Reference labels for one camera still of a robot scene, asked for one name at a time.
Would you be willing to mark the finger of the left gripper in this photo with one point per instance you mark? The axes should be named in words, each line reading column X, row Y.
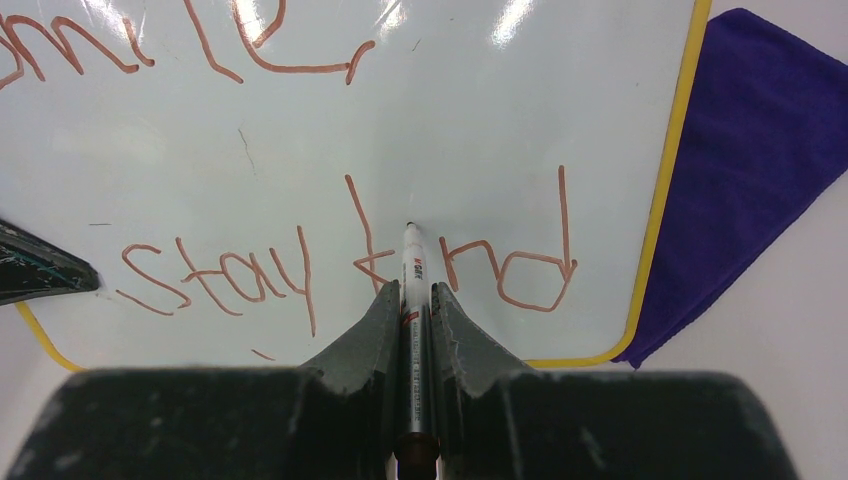
column 33, row 268

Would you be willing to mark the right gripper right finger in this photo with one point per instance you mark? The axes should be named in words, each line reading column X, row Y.
column 502, row 419

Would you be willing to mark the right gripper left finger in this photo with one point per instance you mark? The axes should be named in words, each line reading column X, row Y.
column 330, row 418

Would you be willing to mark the brown capped whiteboard marker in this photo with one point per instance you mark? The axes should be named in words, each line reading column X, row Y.
column 416, row 446

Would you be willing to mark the yellow framed whiteboard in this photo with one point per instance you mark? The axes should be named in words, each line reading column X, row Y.
column 240, row 173

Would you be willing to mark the purple cloth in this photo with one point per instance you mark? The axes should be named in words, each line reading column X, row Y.
column 765, row 134

